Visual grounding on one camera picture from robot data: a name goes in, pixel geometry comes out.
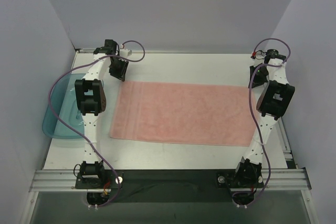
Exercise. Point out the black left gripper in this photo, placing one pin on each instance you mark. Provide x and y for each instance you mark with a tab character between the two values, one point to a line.
118	67

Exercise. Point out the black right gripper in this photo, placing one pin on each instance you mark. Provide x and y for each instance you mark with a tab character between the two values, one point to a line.
258	76

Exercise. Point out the pink terry towel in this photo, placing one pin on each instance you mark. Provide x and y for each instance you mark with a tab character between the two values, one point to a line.
183	114

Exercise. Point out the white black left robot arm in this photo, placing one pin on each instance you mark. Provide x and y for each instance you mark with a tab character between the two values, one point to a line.
92	172

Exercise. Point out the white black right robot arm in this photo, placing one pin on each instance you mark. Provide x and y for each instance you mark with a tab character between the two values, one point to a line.
269	96

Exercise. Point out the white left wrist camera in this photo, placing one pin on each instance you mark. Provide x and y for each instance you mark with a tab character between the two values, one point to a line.
125	53

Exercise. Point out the silver aluminium back rail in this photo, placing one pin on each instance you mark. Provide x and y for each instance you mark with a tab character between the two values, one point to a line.
85	50

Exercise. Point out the silver aluminium rail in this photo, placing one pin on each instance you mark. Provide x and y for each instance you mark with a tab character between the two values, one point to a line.
285	145
85	50
67	180

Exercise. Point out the silver aluminium right rail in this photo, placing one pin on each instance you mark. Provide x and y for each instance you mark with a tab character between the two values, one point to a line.
285	145

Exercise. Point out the silver aluminium front rail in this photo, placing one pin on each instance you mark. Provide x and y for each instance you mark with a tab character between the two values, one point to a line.
67	180

